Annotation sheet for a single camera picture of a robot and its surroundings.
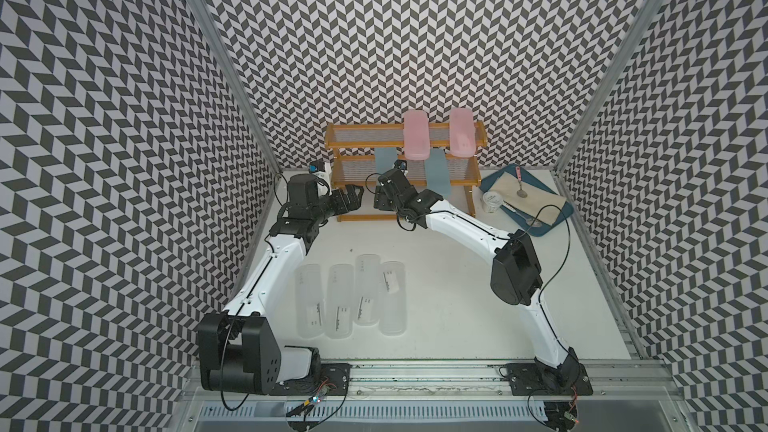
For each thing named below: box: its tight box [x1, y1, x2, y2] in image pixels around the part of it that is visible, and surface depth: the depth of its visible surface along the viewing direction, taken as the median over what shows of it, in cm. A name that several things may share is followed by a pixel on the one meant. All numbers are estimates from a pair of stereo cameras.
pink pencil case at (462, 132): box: [449, 107, 477, 157], surface depth 87 cm
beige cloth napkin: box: [489, 171, 567, 225], surface depth 112 cm
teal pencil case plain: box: [424, 147, 451, 197], surface depth 95 cm
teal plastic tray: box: [479, 163, 574, 237], surface depth 110 cm
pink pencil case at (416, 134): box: [403, 109, 430, 161], surface depth 87 cm
